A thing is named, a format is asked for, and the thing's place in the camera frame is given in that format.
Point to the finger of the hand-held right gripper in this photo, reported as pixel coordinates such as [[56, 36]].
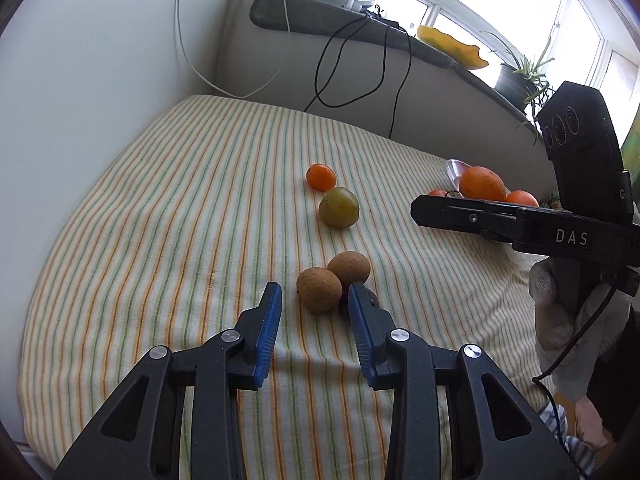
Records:
[[465, 217]]

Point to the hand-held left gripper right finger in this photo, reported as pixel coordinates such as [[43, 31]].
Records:
[[362, 340]]

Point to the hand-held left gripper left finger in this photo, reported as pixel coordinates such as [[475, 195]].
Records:
[[267, 340]]

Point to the small tangerine with stem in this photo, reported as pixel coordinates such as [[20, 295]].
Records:
[[440, 193]]

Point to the dark round fruit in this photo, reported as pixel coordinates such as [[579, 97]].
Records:
[[345, 307]]

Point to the large orange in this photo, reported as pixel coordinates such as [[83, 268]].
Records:
[[482, 183]]

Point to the floral white plate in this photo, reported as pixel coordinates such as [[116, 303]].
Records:
[[455, 170]]

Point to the brown round fruit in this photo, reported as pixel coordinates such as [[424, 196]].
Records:
[[350, 267], [319, 290]]

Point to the yellow-green round fruit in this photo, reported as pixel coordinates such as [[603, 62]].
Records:
[[339, 207]]

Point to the person's right forearm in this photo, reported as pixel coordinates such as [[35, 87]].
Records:
[[615, 385]]

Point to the person's right hand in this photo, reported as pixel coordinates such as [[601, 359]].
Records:
[[555, 330]]

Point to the potted spider plant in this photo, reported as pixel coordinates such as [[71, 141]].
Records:
[[512, 82]]

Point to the striped tablecloth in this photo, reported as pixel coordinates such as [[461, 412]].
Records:
[[175, 235]]

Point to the yellow wavy bowl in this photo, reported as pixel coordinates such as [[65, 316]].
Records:
[[450, 45]]

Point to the striped blue clothing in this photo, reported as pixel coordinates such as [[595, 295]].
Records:
[[555, 420]]

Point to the black power adapter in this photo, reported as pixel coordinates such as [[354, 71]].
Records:
[[387, 22]]

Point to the yellow-green wall poster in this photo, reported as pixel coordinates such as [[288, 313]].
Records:
[[631, 135]]

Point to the white window frame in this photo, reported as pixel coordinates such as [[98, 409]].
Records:
[[602, 55]]

